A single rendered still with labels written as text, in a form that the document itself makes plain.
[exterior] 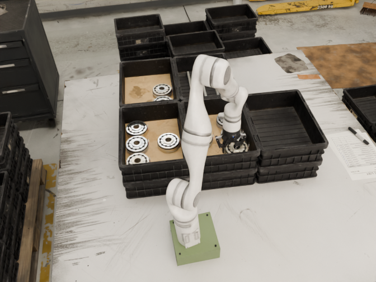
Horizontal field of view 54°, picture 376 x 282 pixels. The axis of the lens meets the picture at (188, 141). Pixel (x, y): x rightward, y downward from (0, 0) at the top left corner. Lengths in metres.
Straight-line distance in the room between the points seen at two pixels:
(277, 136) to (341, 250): 0.57
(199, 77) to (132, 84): 1.04
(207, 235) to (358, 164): 0.86
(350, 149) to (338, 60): 2.12
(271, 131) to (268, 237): 0.52
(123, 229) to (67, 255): 0.24
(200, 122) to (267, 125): 0.76
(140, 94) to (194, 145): 0.94
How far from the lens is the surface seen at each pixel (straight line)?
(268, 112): 1.93
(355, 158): 1.99
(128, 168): 1.53
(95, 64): 3.94
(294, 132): 1.84
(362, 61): 4.12
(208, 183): 1.68
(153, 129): 1.82
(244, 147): 1.66
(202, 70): 1.11
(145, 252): 1.56
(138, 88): 2.09
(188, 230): 1.38
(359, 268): 1.64
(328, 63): 3.97
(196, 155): 1.16
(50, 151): 3.07
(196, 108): 1.14
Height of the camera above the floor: 2.06
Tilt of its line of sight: 45 degrees down
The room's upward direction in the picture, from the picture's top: 2 degrees counter-clockwise
